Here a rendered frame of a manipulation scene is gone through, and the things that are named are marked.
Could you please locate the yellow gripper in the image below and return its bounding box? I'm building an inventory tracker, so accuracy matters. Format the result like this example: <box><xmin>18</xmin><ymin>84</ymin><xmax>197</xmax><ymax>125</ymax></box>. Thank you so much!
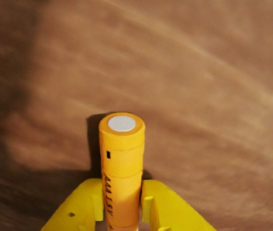
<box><xmin>40</xmin><ymin>178</ymin><xmax>216</xmax><ymax>231</ymax></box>

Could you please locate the orange battery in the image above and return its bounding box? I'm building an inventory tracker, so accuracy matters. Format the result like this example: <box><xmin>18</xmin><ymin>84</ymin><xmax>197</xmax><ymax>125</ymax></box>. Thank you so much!
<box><xmin>99</xmin><ymin>112</ymin><xmax>145</xmax><ymax>231</ymax></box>

